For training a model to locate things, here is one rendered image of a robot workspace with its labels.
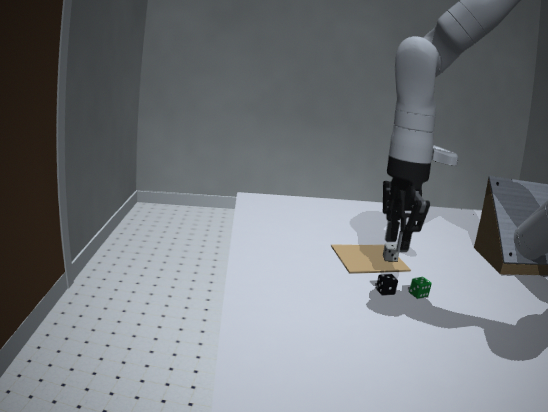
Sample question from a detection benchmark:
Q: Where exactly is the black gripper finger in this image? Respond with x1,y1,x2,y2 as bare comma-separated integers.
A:
396,190,430,253
383,181,401,242

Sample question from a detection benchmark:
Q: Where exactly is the grey die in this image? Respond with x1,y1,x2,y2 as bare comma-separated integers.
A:
383,243,399,261

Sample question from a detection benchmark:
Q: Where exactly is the black die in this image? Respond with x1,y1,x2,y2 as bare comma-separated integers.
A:
376,274,398,295

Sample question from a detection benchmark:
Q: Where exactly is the tan flat mat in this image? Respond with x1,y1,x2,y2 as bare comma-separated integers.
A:
331,245,411,273

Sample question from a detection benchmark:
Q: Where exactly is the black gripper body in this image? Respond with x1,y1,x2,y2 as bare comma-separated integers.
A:
387,156,431,211

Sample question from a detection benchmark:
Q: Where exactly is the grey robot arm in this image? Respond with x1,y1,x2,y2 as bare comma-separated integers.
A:
389,0,548,260

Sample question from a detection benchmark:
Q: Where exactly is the green die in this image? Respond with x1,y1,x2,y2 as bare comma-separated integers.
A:
409,277,432,299

